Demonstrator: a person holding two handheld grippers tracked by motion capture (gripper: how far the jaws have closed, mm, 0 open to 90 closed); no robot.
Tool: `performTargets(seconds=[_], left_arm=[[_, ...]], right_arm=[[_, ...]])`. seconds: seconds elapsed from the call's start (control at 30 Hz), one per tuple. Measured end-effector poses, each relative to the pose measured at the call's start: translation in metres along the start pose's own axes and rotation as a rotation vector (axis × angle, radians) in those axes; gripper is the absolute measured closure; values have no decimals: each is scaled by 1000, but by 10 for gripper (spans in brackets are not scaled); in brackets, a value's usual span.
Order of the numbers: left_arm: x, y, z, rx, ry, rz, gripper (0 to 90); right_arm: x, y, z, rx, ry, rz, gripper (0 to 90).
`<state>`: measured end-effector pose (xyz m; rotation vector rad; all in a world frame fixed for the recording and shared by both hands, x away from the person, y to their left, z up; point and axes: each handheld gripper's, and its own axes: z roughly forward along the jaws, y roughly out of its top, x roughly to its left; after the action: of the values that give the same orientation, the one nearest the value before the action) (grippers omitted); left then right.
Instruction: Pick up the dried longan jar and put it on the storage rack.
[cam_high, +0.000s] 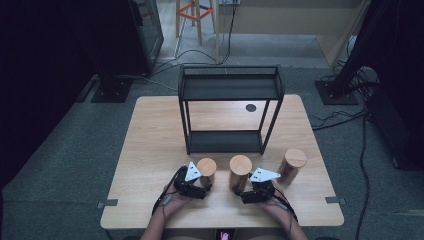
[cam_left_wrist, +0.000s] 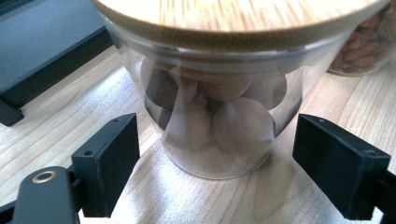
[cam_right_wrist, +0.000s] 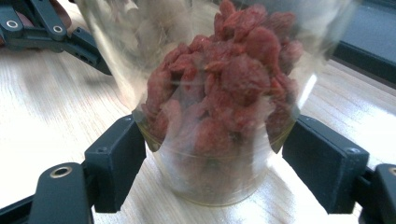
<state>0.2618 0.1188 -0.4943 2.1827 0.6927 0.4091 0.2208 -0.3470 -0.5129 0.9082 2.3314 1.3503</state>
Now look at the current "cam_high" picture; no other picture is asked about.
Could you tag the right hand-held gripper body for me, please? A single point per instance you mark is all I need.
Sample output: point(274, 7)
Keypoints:
point(258, 195)

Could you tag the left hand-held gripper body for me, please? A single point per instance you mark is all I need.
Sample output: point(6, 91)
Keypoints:
point(186, 188)

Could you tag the glass jar of white balls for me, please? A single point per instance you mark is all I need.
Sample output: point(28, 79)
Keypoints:
point(206, 166)

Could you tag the glass jar of red berries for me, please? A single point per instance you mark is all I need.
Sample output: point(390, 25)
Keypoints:
point(240, 165)

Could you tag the glass jar of red dates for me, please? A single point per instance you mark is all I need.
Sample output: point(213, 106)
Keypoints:
point(295, 157)

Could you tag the black metal shelf rack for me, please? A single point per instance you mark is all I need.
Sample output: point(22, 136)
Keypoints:
point(230, 88)

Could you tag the person's left hand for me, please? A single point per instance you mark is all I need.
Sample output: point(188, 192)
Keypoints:
point(175, 203)

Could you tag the person's right hand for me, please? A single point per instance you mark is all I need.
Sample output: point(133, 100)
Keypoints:
point(280, 205)

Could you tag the dark round table grommet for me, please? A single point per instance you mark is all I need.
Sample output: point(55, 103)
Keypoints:
point(251, 107)

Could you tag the black stand with square base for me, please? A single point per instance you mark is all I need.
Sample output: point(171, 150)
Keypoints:
point(335, 93)
point(111, 90)

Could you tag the black equipment box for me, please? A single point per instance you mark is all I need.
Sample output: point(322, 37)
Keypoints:
point(393, 133)

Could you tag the dark glass-front cabinet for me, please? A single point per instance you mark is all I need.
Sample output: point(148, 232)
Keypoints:
point(150, 33)

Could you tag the wooden stool with orange brace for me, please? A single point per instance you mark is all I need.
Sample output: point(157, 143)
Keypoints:
point(199, 26)

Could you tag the grey table bracket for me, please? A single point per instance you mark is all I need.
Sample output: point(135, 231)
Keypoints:
point(335, 200)
point(108, 203)

